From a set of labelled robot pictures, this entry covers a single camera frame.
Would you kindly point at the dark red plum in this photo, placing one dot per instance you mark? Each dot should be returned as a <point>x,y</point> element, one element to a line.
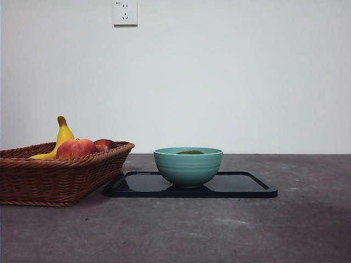
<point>105,144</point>

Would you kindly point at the red yellow apple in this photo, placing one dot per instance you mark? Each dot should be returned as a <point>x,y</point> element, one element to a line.
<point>74,149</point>

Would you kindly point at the yellow banana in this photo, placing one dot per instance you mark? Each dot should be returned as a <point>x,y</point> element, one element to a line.
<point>65,131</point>

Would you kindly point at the teal ceramic bowl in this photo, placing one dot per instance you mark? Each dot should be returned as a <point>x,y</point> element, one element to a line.
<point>187,170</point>

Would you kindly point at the white wall socket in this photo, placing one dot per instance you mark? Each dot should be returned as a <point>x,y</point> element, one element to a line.
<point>125,13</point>

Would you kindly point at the dark teal rectangular tray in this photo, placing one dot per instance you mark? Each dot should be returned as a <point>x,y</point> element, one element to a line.
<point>241,186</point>

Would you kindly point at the green avocado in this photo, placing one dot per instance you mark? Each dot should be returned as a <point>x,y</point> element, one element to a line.
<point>190,152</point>

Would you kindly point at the brown wicker basket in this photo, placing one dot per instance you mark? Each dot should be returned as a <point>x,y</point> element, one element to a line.
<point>55,180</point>

